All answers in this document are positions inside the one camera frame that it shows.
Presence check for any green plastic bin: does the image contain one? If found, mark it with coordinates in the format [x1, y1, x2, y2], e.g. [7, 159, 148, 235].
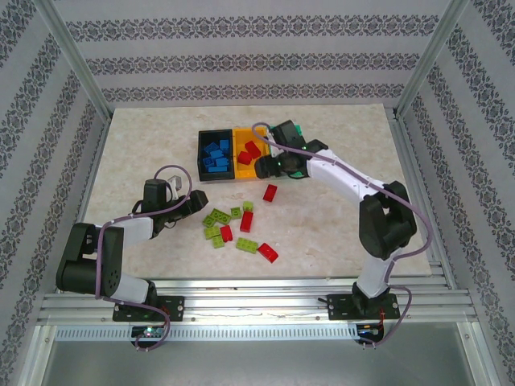
[268, 123, 309, 180]

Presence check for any aluminium side rail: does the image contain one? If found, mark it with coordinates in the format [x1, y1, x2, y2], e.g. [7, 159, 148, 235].
[388, 108, 458, 289]
[54, 114, 113, 294]

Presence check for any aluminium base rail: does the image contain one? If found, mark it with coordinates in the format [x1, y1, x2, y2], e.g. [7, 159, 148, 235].
[38, 277, 480, 327]

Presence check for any yellow plastic bin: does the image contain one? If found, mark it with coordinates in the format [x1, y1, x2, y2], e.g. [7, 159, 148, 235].
[232, 127, 271, 180]

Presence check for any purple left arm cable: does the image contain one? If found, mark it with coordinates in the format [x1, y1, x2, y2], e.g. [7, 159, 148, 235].
[94, 164, 193, 354]

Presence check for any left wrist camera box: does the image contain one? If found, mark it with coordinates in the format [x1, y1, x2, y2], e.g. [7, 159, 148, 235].
[167, 175, 184, 199]

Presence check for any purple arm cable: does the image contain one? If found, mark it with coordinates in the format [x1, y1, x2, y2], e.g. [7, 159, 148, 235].
[251, 121, 434, 350]
[94, 164, 193, 354]

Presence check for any grey slotted cable duct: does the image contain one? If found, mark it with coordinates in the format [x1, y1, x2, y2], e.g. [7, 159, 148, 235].
[54, 324, 360, 343]

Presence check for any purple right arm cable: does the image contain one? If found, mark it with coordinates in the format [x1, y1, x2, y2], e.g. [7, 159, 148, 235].
[251, 121, 434, 350]

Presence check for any aluminium frame post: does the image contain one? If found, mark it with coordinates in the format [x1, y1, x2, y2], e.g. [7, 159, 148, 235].
[34, 0, 113, 121]
[395, 0, 471, 118]

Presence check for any black plastic bin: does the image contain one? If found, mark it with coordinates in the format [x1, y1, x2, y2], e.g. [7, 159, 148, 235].
[197, 128, 237, 182]

